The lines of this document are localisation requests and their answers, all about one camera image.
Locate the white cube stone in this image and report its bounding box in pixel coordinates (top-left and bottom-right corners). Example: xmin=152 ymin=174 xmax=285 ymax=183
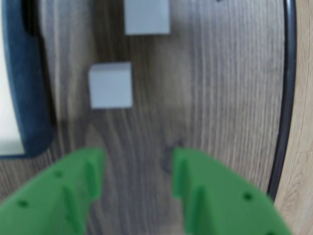
xmin=123 ymin=0 xmax=171 ymax=36
xmin=88 ymin=61 xmax=134 ymax=110

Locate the white grid go board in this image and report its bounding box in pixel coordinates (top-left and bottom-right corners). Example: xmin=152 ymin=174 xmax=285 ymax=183
xmin=0 ymin=0 xmax=56 ymax=159

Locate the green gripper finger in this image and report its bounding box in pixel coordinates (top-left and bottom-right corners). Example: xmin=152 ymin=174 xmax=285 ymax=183
xmin=172 ymin=147 xmax=294 ymax=235
xmin=0 ymin=147 xmax=107 ymax=235

